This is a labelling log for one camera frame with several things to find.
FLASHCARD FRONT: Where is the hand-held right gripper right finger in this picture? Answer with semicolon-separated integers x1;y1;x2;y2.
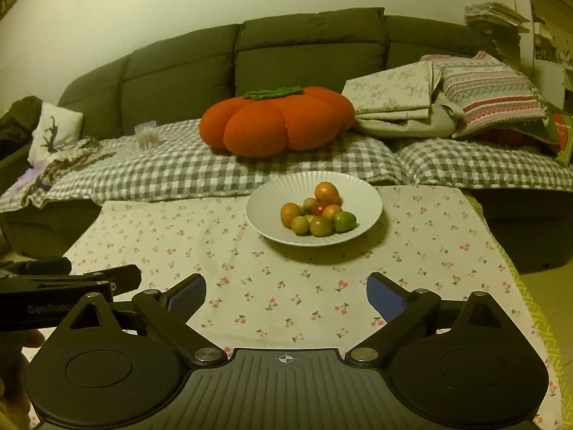
349;271;512;366

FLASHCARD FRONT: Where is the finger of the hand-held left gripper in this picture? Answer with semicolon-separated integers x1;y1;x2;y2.
0;257;71;279
67;265;141;298

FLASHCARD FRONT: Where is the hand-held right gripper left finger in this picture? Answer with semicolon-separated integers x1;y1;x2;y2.
63;273;229;368

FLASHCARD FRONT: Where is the green mandarin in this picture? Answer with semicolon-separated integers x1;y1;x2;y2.
332;211;357;233

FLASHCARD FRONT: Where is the green-orange mandarin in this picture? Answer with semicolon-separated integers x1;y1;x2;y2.
310;216;334;238

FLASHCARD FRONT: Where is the white ribbed plate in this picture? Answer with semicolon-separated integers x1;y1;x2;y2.
245;171;383;247

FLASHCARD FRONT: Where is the person's left hand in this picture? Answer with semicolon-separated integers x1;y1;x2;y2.
0;329;45;430

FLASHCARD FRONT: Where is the cherry print tablecloth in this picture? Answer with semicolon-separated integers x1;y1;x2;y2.
27;183;562;430

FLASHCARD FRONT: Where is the brown patterned cloth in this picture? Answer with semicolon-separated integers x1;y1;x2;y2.
18;137;117;198

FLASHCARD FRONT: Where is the grey checked blanket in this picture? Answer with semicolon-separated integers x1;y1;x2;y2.
0;119;573;211

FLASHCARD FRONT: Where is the white embroidered pillow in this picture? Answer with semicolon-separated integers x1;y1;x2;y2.
28;102;85;164

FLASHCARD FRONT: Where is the small clear plastic box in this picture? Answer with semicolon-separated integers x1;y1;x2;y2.
134;121;158;148

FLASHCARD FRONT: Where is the dark jacket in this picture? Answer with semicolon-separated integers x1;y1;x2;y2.
0;96;45;162

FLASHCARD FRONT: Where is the yellow-green patterned mat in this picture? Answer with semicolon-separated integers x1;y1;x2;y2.
466;190;573;430

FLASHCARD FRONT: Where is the beige folded cloth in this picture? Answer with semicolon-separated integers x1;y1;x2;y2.
353;103;466;139

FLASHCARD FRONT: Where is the orange pumpkin cushion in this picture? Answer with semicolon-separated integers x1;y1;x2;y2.
199;86;356;158

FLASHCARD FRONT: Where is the folded floral bed sheet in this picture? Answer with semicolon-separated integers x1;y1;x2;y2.
342;62;444;119

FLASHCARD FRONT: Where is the grey sofa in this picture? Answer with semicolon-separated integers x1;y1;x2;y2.
0;6;573;274

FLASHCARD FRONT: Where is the striped patterned pillow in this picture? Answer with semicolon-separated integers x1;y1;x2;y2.
420;51;560;144

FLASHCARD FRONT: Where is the green book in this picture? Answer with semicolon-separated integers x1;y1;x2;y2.
550;114;573;167

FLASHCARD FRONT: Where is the stack of papers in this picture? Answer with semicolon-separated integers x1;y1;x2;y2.
464;2;531;61

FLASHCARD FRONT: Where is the white bookshelf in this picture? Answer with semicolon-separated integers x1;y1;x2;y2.
521;0;573;104

